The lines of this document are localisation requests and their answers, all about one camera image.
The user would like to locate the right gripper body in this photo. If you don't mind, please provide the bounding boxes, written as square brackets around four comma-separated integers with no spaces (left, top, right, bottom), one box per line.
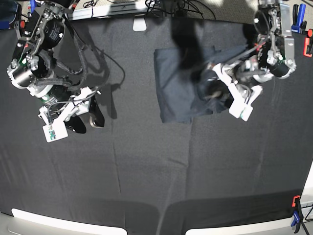
[39,87,100,125]

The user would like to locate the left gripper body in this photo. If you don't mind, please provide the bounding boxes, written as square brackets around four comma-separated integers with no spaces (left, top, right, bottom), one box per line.
[212,63,263,106]

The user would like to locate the dark grey t-shirt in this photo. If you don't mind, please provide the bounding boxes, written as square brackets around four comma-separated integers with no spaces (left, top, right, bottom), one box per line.
[154,45,246,123]

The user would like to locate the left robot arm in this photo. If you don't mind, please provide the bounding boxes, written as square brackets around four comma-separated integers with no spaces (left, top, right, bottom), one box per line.
[199,0,296,121]

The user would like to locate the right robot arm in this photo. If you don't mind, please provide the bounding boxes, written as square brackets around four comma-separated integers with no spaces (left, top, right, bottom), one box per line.
[7,0,105,142]

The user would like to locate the black table cloth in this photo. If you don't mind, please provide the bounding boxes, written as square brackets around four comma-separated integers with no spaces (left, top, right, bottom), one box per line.
[0,18,313,235]

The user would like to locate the orange clamp far right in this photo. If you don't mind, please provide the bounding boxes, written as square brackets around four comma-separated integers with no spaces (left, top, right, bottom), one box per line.
[303,29,313,57]

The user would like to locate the blue clamp top right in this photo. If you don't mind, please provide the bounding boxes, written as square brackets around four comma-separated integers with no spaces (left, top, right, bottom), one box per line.
[291,3,307,34]

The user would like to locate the orange clamp far left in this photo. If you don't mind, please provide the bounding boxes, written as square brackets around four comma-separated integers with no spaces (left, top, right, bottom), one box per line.
[13,20,26,39]

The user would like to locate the orange blue clamp near right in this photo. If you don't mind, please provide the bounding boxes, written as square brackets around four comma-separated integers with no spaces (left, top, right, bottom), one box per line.
[291,195,310,235]

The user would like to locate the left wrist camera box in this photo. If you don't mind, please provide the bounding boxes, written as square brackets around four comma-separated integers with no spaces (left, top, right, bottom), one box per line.
[228,100,253,121]

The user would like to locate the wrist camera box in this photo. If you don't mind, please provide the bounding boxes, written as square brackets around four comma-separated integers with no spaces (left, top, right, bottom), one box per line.
[228,100,253,121]
[43,121,68,143]

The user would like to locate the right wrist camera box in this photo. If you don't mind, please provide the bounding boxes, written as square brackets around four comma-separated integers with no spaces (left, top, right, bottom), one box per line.
[43,121,68,143]

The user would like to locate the black cable bundle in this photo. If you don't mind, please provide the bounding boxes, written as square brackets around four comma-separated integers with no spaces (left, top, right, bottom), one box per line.
[144,0,217,20]

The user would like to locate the aluminium frame rail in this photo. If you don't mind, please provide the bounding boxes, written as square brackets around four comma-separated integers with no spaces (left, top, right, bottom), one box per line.
[69,2,148,21]

